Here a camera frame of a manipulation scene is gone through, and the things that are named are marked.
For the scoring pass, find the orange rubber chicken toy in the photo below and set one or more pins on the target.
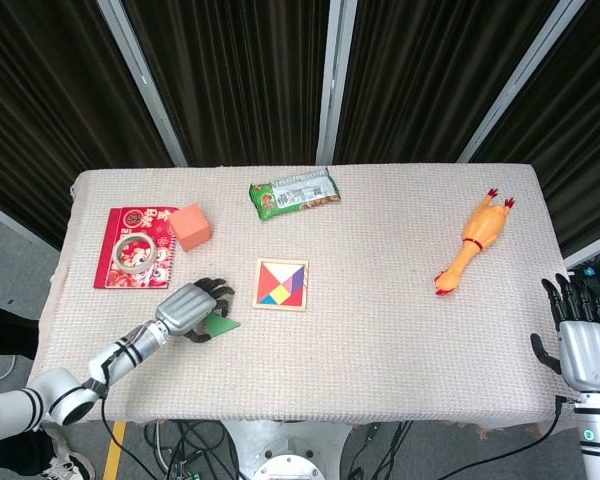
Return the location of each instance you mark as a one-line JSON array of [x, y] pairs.
[[482, 227]]

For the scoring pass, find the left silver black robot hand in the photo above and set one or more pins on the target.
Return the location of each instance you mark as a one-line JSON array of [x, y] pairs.
[[187, 307]]

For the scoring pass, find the black pleated curtain panel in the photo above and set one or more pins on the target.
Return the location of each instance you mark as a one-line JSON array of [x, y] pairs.
[[45, 115], [230, 85], [420, 75], [580, 150]]

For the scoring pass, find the green triangle block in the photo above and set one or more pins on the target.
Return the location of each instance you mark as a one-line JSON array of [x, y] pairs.
[[225, 326]]

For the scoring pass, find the beige woven tablecloth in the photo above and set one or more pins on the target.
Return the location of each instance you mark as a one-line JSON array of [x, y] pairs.
[[380, 350]]

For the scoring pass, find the beige tape roll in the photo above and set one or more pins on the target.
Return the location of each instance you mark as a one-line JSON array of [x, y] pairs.
[[117, 252]]

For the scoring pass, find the red spiral notebook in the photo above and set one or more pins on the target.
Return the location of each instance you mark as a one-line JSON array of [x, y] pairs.
[[155, 275]]

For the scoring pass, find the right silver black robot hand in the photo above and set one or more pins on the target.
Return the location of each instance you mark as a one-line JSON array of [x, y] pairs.
[[592, 355]]

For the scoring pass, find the colourful tangram puzzle tray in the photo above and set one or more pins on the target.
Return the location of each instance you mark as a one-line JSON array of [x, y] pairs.
[[255, 300]]

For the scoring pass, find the aluminium frame post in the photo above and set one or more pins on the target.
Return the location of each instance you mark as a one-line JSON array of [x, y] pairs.
[[520, 80], [145, 85], [332, 85]]

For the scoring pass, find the orange foam cube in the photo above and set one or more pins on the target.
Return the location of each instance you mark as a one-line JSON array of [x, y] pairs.
[[190, 230]]

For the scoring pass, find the person in black trousers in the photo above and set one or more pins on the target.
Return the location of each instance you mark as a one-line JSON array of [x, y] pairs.
[[10, 325]]

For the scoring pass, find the purple parallelogram tangram piece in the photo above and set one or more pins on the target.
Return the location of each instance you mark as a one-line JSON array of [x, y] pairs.
[[298, 280]]

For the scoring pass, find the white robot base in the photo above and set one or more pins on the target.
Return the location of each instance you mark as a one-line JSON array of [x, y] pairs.
[[290, 450]]

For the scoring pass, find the green snack packet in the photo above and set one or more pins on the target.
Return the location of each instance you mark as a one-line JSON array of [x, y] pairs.
[[290, 195]]

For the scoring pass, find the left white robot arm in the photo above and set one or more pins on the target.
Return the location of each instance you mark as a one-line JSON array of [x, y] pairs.
[[130, 347]]

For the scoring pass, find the black equipment with blue lights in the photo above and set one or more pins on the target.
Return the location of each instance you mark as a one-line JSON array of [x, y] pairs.
[[595, 270]]

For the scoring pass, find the blue wooden tangram triangle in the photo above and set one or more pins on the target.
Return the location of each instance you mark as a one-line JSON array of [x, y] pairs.
[[267, 300]]

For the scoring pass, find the yellow square tangram piece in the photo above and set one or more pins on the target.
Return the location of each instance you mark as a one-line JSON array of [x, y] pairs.
[[280, 295]]

